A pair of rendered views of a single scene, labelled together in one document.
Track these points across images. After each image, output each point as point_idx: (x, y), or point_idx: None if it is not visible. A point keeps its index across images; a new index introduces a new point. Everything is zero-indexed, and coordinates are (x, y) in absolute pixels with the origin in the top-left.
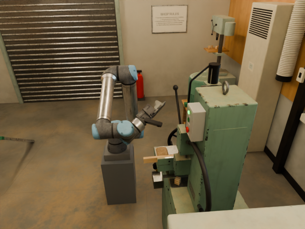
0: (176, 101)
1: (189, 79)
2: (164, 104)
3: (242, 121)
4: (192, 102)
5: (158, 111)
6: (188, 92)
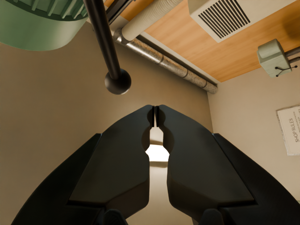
0: (93, 28)
1: (2, 42)
2: (137, 110)
3: None
4: None
5: (173, 181)
6: (32, 4)
